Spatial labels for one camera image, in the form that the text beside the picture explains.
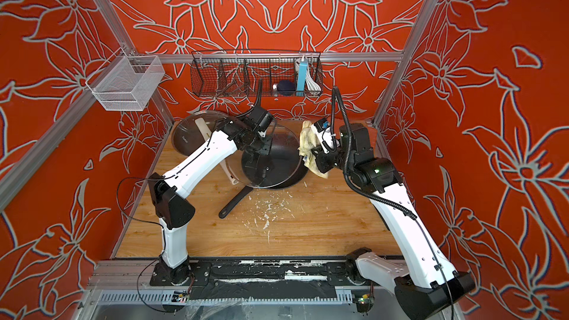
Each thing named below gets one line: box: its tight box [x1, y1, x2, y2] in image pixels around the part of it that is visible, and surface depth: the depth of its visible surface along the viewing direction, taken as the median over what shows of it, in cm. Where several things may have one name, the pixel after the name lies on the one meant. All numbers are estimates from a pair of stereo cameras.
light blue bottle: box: [296, 60, 309, 98], surface depth 90 cm
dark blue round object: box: [277, 80, 297, 97], surface depth 97 cm
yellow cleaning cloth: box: [297, 120, 329, 179], surface depth 67 cm
